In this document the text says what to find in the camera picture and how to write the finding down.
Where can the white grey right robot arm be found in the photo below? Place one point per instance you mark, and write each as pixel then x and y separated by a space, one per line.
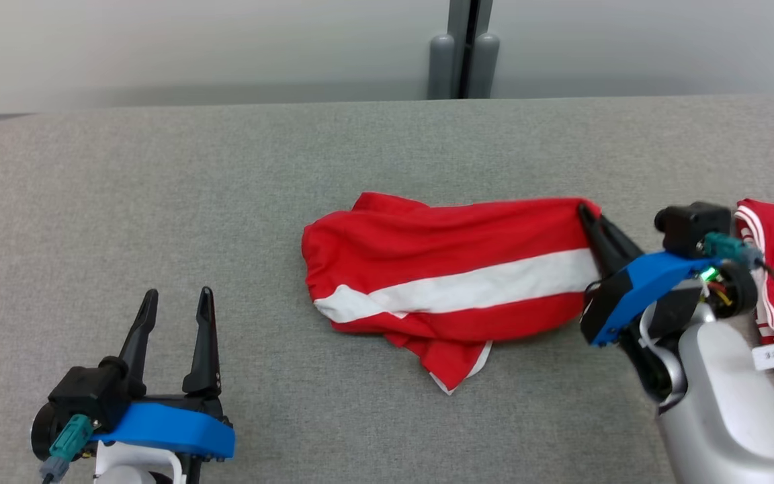
pixel 716 403

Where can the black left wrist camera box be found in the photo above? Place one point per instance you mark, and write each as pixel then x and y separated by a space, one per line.
pixel 84 396

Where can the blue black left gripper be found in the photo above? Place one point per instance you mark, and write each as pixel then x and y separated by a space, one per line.
pixel 172 427

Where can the grey vertical partition frame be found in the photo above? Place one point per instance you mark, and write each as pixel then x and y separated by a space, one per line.
pixel 459 17

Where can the red jersey number 23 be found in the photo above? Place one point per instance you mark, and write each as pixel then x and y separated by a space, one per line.
pixel 427 249

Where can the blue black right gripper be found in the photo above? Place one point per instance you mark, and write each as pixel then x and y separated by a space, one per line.
pixel 635 289

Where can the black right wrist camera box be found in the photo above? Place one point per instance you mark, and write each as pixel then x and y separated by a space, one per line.
pixel 693 225

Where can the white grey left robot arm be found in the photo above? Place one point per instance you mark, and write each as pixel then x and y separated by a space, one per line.
pixel 125 465

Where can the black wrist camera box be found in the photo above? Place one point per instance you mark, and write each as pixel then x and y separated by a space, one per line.
pixel 84 396
pixel 693 225

